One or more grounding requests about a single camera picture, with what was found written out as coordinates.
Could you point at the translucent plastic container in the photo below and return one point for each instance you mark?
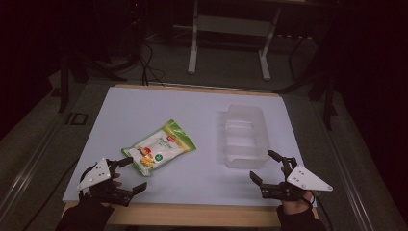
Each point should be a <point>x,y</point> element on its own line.
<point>245,138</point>

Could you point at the person's left hand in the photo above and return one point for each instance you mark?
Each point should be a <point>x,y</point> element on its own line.
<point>116,180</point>

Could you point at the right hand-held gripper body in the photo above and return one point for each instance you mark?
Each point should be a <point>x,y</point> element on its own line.
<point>306,179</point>

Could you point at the white metal stand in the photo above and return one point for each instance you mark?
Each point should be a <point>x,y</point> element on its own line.
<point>192,51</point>

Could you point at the person's right hand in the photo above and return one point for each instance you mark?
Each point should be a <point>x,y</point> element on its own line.
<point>295,207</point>

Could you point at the green and white snack bag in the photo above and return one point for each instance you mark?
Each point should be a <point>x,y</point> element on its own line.
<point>159,148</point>

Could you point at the white table sheet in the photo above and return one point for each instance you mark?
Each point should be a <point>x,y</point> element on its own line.
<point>192,109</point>

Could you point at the dark floor plate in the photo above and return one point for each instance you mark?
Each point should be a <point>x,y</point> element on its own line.
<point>77,118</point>

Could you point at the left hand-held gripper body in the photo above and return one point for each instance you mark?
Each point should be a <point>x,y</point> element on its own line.
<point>97,173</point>

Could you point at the black tripod stand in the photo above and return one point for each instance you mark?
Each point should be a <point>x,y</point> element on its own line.
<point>327,106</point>

